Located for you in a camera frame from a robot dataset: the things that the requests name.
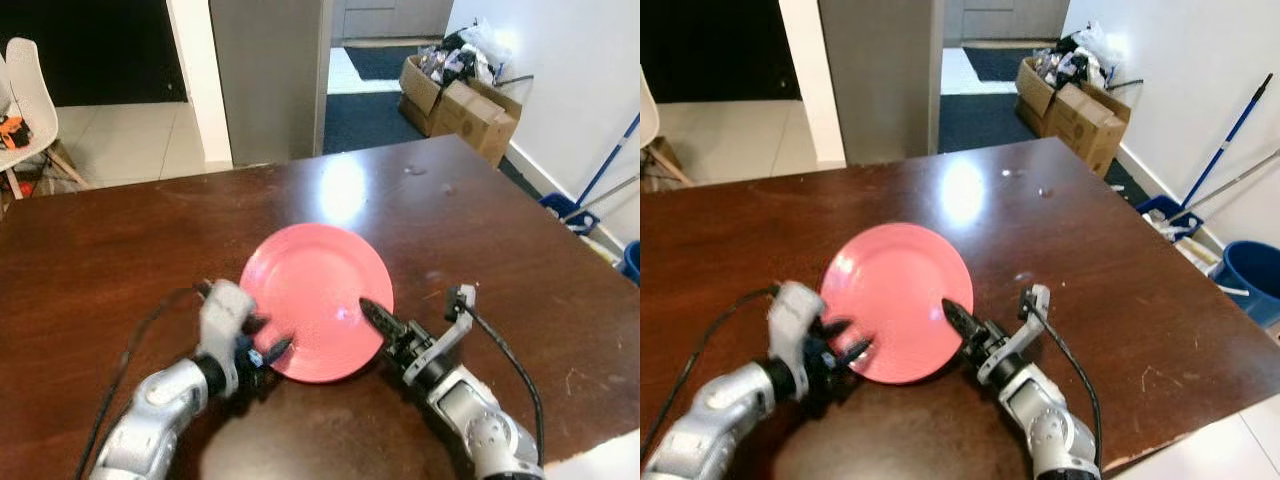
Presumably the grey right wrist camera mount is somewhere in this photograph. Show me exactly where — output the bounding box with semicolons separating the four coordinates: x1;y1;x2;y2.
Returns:
980;285;1052;387
424;285;479;377

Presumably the closed cardboard box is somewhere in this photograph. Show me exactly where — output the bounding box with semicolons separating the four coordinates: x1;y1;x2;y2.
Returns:
430;80;523;168
1045;83;1133;180

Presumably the open cardboard box with clutter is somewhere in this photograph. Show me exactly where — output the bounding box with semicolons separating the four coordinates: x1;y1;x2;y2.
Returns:
399;40;499;138
1016;38;1111;138

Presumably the blue mop handle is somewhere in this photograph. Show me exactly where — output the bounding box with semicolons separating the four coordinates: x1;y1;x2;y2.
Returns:
574;113;641;207
1180;72;1276;208

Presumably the small dark door mat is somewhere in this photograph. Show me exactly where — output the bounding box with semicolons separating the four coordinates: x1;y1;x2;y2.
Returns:
961;47;1033;84
344;45;423;82

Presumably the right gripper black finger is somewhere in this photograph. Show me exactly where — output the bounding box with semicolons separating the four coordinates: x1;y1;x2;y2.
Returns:
941;298;987;342
359;298;404;340

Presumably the blue mop base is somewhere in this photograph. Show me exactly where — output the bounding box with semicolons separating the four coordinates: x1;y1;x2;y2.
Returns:
540;193;602;237
1136;195;1205;242

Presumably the silver metal pole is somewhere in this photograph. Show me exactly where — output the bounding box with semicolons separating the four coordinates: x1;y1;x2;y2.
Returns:
560;176;641;222
1180;149;1280;217

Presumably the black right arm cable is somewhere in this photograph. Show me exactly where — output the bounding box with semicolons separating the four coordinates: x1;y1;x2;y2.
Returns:
462;300;547;467
1028;300;1103;471

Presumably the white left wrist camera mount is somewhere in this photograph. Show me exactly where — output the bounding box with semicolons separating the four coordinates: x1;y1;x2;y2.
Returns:
196;280;257;397
767;282;828;397

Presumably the white chair with wooden legs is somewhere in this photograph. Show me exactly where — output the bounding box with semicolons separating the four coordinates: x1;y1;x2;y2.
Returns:
0;38;89;199
640;70;693;191

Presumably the large dark blue rug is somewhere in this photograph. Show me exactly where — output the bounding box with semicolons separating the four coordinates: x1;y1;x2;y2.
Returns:
322;91;546;198
938;92;1151;206

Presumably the round pink plate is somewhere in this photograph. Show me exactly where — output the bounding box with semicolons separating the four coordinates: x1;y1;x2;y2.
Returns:
820;222;975;385
240;224;395;383

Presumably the white plastic bag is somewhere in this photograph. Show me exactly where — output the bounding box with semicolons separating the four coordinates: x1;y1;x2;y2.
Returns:
1070;22;1125;79
458;18;513;83

